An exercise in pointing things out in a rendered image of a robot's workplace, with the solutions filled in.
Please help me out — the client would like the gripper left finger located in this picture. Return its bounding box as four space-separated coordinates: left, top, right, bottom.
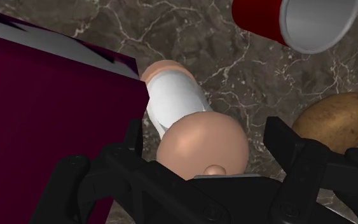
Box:
29 118 231 224

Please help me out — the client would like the bald figure in white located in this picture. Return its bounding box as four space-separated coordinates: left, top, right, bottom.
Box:
140 59 250 181

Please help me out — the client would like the red can with grey rim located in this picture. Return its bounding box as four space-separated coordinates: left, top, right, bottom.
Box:
231 0 358 55

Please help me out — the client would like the dark maroon box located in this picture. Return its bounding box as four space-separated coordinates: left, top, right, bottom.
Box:
0 6 150 224

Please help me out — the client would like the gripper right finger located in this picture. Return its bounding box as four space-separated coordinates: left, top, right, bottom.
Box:
263 116 358 224

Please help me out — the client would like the brown potato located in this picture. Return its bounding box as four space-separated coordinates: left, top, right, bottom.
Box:
291 92 358 155

